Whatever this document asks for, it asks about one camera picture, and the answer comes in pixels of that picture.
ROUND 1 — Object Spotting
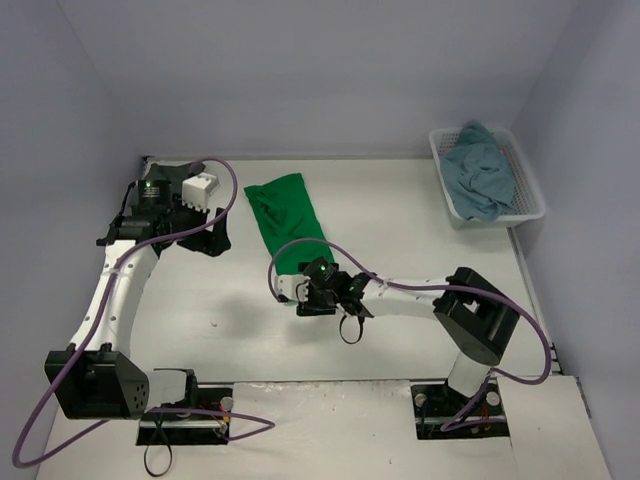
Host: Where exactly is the grey t shirt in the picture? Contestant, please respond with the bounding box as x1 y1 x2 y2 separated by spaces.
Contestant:
145 163 204 191

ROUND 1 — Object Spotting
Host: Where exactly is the green t shirt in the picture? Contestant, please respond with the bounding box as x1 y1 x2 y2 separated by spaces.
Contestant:
244 173 334 275

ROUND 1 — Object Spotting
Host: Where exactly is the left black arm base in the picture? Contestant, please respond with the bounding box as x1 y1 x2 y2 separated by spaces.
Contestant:
135 382 235 476

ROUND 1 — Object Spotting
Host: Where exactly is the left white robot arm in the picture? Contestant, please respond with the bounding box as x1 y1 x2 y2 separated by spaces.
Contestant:
44 173 231 420

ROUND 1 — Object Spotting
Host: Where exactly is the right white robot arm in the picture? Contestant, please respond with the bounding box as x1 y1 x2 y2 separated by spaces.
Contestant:
278 257 520 412

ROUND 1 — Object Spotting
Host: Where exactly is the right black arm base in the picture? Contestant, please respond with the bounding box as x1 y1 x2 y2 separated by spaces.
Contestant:
410 380 510 441

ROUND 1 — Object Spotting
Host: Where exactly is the teal cloth in basket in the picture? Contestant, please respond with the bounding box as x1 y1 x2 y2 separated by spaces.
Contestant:
440 121 516 223

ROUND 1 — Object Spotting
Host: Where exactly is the white plastic basket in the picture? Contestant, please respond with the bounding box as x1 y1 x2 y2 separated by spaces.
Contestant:
429 126 546 229

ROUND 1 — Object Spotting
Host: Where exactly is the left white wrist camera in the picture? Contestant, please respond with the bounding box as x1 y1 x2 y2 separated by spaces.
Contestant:
181 173 219 212

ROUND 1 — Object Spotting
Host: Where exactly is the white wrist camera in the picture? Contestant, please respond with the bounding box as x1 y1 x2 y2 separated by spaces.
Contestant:
181 173 219 212
274 274 310 303

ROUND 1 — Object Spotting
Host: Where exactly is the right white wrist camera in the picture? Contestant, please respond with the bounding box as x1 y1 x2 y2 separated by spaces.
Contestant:
274 274 310 303

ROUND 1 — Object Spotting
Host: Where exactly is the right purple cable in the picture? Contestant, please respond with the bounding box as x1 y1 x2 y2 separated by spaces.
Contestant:
267 238 554 432

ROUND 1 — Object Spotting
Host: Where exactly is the purple cable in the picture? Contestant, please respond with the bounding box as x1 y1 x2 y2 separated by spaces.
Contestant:
267 238 554 432
12 158 276 469

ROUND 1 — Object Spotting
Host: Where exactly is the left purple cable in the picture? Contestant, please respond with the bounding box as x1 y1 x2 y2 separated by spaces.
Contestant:
12 158 276 469

